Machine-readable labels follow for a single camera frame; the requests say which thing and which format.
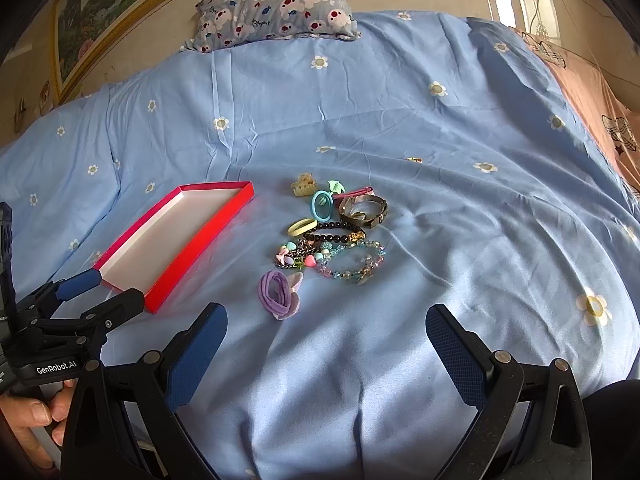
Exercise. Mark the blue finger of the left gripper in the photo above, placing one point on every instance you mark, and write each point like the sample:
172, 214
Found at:
64, 290

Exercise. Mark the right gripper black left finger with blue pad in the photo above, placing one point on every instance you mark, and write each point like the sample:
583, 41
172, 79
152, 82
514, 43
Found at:
99, 441

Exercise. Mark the red shallow box tray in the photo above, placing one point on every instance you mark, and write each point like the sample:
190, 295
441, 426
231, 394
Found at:
154, 253

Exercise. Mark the gold hair claw clip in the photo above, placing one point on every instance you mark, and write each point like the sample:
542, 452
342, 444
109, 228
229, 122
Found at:
304, 185

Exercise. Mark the pink patterned blanket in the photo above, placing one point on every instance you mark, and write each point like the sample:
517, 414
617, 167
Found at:
612, 125

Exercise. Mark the gold framed landscape painting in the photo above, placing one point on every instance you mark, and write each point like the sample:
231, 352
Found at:
82, 31

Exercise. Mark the bronze metal wristwatch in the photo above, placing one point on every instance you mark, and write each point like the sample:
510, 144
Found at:
367, 211

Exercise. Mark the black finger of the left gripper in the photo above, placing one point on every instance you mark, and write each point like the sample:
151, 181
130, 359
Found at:
88, 331

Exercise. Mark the pink hair clip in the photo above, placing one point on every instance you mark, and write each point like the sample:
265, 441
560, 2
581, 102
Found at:
367, 190

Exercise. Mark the person's left hand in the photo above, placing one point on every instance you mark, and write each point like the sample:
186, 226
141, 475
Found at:
23, 414

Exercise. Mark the cartoon print blue pillow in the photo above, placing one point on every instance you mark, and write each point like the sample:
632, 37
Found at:
224, 24

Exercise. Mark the light blue floral bedsheet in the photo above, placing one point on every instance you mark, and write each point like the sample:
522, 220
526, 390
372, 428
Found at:
433, 160

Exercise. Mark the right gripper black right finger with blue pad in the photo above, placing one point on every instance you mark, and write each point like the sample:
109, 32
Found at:
529, 422

